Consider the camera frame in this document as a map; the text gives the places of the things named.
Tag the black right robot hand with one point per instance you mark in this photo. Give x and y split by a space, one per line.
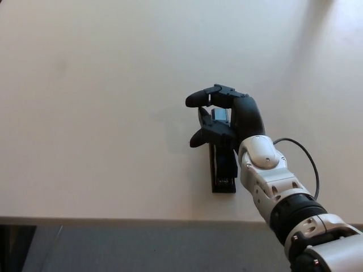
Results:
246 116

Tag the black desktop stapler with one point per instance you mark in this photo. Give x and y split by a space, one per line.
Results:
224 170

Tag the dark table leg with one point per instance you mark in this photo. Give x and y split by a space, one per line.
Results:
17 248

